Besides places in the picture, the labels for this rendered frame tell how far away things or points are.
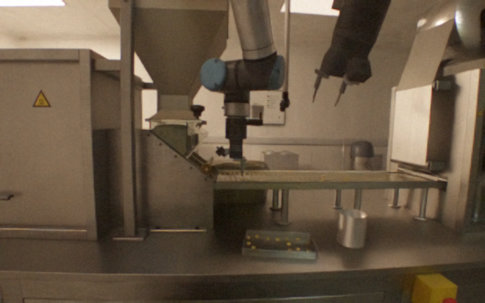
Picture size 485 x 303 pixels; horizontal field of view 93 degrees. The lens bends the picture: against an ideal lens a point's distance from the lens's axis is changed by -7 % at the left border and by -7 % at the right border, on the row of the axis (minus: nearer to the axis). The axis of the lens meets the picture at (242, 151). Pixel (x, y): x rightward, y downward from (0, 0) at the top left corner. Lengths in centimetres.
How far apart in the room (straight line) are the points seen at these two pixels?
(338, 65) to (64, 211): 82
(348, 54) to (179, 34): 51
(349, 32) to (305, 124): 439
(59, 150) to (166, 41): 45
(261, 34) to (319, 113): 434
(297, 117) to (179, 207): 411
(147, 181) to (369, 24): 71
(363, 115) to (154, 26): 479
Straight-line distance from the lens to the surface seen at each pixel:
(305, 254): 70
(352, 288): 73
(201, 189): 81
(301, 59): 495
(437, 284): 80
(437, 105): 116
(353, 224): 78
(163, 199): 84
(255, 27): 62
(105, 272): 68
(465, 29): 123
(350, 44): 48
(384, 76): 561
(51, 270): 75
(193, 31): 81
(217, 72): 70
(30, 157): 92
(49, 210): 93
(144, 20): 84
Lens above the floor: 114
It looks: 6 degrees down
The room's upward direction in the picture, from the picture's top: 1 degrees clockwise
